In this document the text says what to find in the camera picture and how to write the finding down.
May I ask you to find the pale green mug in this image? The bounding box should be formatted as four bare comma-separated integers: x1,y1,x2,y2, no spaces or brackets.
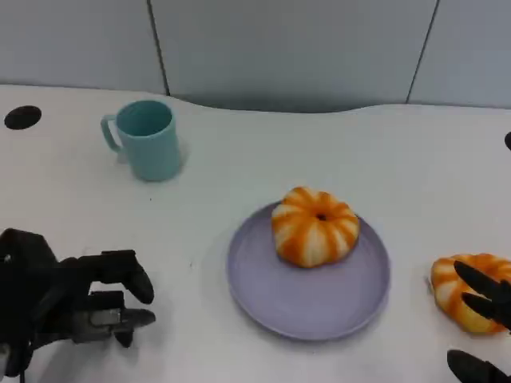
100,99,183,183

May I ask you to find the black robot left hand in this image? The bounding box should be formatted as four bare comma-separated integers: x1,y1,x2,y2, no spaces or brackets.
0,227,157,349

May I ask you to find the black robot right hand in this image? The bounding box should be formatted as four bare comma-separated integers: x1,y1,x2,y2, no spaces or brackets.
446,259,511,383

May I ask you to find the lilac plate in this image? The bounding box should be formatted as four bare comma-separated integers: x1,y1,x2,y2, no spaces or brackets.
226,201,392,342

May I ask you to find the orange white toy bread roll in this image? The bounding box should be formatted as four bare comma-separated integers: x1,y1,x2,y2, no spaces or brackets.
271,185,362,270
430,252,511,334

